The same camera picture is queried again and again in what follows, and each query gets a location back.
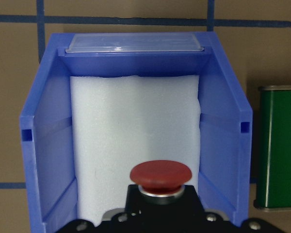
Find red push button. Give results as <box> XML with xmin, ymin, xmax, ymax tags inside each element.
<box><xmin>129</xmin><ymin>160</ymin><xmax>192</xmax><ymax>205</ymax></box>

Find green conveyor belt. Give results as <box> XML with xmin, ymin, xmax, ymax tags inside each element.
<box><xmin>254</xmin><ymin>84</ymin><xmax>291</xmax><ymax>212</ymax></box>

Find blue source bin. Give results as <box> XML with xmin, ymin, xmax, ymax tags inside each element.
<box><xmin>20</xmin><ymin>32</ymin><xmax>253</xmax><ymax>233</ymax></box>

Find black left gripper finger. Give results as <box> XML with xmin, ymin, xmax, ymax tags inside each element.
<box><xmin>126</xmin><ymin>184</ymin><xmax>204</xmax><ymax>233</ymax></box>

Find white foam pad source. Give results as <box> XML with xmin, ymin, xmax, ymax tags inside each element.
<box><xmin>70</xmin><ymin>75</ymin><xmax>201</xmax><ymax>225</ymax></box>

